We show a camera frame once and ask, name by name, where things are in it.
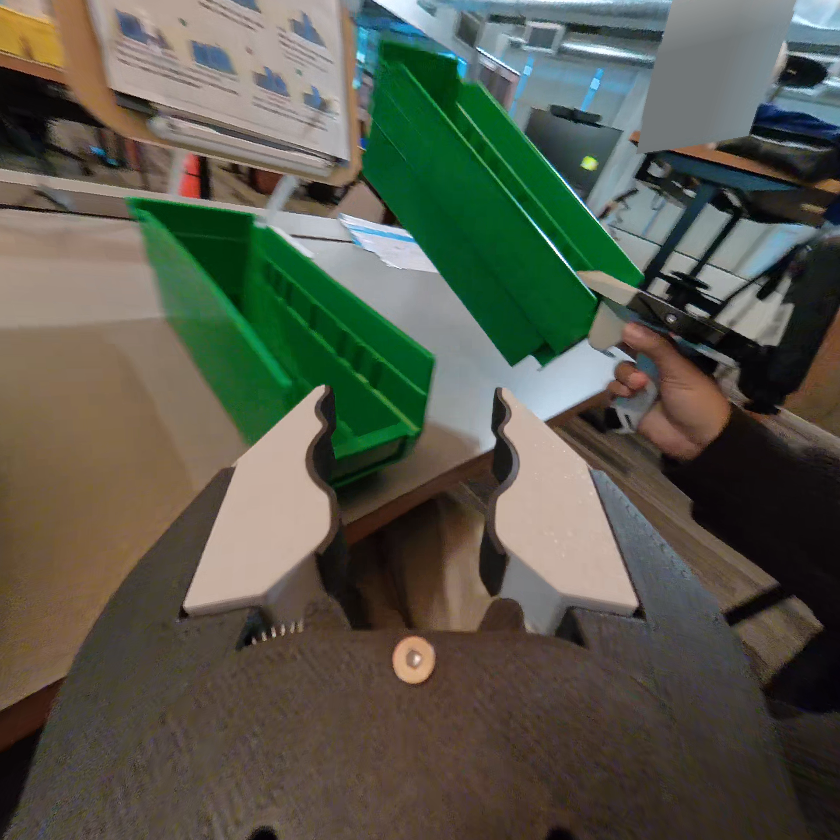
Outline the white blue paper sheet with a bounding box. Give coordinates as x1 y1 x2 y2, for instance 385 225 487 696
338 213 439 271

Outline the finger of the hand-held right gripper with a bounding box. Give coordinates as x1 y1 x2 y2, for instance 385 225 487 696
587 303 642 360
576 269 642 307

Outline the white clipboard stand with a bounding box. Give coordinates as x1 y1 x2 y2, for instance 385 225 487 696
167 147 317 258

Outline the silver ventilation duct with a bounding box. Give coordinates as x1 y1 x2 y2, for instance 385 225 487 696
558 36 664 70

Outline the instruction sheet on clipboard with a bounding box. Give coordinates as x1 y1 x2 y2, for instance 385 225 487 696
52 0 365 191

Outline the black monitor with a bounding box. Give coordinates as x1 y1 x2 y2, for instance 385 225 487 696
525 107 624 221

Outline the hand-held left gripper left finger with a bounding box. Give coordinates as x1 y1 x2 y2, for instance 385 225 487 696
181 385 349 618

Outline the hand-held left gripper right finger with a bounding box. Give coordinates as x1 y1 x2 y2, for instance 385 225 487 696
479 386 642 636

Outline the person's right forearm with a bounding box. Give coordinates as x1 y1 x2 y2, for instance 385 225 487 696
663 400 840 716

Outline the person's right hand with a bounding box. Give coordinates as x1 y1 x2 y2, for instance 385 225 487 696
607 322 734 462

